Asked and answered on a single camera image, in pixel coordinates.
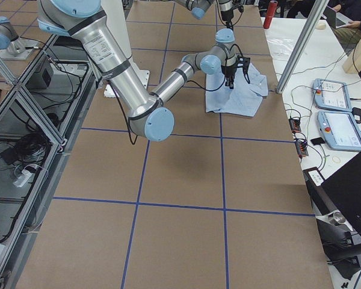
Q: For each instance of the red cylinder bottle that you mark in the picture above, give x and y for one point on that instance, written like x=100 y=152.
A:
x=270 y=14

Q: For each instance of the black laptop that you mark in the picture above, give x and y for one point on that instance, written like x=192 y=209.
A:
x=340 y=191

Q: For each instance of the light blue button shirt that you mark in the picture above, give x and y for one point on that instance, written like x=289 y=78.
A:
x=244 y=99

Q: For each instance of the white camera column base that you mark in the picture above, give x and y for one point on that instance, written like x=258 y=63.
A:
x=116 y=22

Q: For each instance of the seated person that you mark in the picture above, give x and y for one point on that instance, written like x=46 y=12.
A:
x=350 y=33

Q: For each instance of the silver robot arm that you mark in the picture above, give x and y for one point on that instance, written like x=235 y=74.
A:
x=101 y=28
x=199 y=8

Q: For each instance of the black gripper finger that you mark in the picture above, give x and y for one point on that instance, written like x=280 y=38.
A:
x=228 y=24
x=229 y=82

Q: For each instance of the clear plastic bag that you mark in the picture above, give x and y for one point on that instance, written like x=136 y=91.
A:
x=280 y=47

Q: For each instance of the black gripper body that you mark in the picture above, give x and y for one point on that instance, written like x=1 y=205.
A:
x=230 y=71
x=226 y=15

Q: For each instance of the near blue teach pendant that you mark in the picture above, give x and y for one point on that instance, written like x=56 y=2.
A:
x=339 y=130

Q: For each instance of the blue teach pendant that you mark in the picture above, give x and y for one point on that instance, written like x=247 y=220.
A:
x=331 y=95
x=339 y=130

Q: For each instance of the far blue teach pendant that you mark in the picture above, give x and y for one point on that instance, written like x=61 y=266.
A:
x=331 y=95

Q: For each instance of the grey aluminium frame post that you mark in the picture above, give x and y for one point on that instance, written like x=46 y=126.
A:
x=304 y=37

